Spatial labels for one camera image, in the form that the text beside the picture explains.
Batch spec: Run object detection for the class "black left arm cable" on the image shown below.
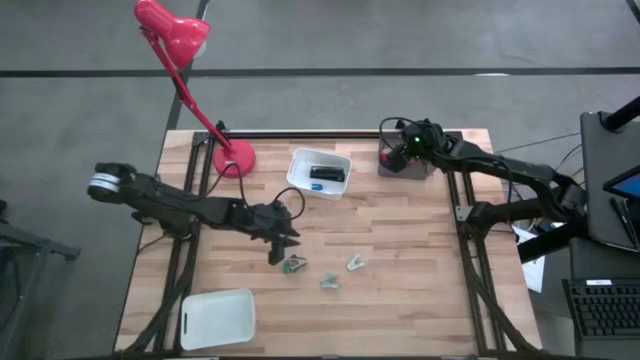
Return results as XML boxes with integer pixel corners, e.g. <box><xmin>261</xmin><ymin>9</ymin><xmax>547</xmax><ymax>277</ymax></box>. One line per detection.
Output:
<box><xmin>202</xmin><ymin>160</ymin><xmax>307</xmax><ymax>224</ymax></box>

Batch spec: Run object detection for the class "tablet with blue screen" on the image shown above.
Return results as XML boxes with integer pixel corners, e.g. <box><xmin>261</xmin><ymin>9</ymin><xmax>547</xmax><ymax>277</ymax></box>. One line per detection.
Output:
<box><xmin>602</xmin><ymin>166</ymin><xmax>640</xmax><ymax>201</ymax></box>

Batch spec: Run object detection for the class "black stapler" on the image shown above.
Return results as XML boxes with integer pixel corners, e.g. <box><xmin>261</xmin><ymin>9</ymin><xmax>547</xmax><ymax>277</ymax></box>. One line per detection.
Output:
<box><xmin>309</xmin><ymin>165</ymin><xmax>347</xmax><ymax>183</ymax></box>

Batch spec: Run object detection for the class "black pen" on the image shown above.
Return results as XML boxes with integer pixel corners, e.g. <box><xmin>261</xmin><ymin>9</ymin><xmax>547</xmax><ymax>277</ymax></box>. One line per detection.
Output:
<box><xmin>622</xmin><ymin>198</ymin><xmax>640</xmax><ymax>250</ymax></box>
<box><xmin>608</xmin><ymin>197</ymin><xmax>632</xmax><ymax>241</ymax></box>

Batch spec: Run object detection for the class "black pole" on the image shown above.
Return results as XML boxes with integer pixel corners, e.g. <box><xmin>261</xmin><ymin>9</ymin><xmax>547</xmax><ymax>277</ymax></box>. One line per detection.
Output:
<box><xmin>599</xmin><ymin>94</ymin><xmax>640</xmax><ymax>132</ymax></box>

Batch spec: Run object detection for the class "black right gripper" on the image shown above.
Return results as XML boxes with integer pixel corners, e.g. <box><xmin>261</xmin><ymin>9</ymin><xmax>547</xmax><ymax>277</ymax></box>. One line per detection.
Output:
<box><xmin>388</xmin><ymin>118</ymin><xmax>446</xmax><ymax>174</ymax></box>

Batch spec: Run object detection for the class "black computer keyboard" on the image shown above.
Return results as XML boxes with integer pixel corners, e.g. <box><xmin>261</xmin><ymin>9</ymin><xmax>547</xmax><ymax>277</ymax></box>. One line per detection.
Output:
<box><xmin>562</xmin><ymin>278</ymin><xmax>640</xmax><ymax>342</ymax></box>

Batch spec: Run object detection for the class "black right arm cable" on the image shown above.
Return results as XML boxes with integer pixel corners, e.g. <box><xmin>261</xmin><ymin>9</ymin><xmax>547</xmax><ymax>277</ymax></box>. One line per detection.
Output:
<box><xmin>378</xmin><ymin>117</ymin><xmax>419</xmax><ymax>151</ymax></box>

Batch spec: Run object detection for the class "black floor stand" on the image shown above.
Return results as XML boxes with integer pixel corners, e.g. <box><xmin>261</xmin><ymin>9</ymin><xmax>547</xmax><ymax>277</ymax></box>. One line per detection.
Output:
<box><xmin>0</xmin><ymin>199</ymin><xmax>82</xmax><ymax>360</ymax></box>

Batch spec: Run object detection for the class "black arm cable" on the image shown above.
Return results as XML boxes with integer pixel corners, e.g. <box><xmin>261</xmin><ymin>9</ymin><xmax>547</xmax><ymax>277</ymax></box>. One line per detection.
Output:
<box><xmin>202</xmin><ymin>160</ymin><xmax>307</xmax><ymax>224</ymax></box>
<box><xmin>378</xmin><ymin>117</ymin><xmax>419</xmax><ymax>151</ymax></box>

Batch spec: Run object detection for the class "red desk lamp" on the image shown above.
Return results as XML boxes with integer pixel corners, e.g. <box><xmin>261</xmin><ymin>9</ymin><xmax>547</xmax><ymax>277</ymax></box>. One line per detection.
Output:
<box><xmin>133</xmin><ymin>0</ymin><xmax>258</xmax><ymax>180</ymax></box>

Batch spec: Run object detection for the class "grey translucent plastic bin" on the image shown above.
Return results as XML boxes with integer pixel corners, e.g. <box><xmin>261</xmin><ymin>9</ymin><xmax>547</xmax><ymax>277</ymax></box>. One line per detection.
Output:
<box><xmin>378</xmin><ymin>133</ymin><xmax>437</xmax><ymax>180</ymax></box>

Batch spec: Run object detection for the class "dark grey side desk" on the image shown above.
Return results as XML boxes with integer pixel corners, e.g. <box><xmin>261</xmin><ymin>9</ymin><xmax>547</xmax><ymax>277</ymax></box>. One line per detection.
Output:
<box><xmin>579</xmin><ymin>110</ymin><xmax>640</xmax><ymax>254</ymax></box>

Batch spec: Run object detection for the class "green staple remover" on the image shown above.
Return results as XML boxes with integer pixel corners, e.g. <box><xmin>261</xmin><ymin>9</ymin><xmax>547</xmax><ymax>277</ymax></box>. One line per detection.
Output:
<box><xmin>282</xmin><ymin>254</ymin><xmax>308</xmax><ymax>275</ymax></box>

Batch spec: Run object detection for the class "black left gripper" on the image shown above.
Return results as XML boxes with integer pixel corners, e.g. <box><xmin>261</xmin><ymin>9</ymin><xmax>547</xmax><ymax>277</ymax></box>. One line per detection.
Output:
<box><xmin>247</xmin><ymin>201</ymin><xmax>302</xmax><ymax>266</ymax></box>

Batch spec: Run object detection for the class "white paper sheet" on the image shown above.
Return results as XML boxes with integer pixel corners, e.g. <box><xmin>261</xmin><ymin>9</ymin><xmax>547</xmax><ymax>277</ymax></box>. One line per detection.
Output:
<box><xmin>514</xmin><ymin>227</ymin><xmax>546</xmax><ymax>295</ymax></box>

